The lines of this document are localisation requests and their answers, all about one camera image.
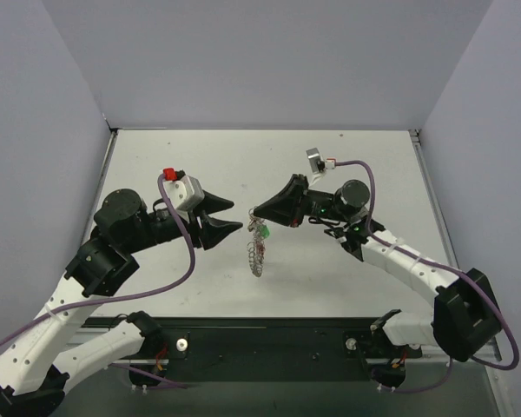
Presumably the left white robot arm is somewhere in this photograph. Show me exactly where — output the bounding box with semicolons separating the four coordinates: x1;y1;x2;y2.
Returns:
0;189;242;416

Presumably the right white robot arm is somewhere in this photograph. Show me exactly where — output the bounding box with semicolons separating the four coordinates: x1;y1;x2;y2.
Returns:
254;174;501;362

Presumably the green tagged key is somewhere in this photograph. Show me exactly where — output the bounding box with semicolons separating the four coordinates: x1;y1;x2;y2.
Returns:
260;225;270;239

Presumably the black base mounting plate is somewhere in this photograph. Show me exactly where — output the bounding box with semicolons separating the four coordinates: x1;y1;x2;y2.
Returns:
108;315;451;390

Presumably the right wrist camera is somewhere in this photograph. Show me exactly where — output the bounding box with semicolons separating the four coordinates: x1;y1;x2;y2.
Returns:
306;148;337;185

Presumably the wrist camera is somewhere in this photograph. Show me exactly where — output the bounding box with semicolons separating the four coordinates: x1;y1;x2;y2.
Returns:
162;168;205;213
306;148;337;185

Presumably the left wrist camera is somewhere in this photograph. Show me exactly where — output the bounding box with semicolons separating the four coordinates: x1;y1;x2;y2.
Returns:
162;168;205;213

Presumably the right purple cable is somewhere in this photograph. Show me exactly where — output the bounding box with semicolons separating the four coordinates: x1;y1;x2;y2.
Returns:
336;159;521;394

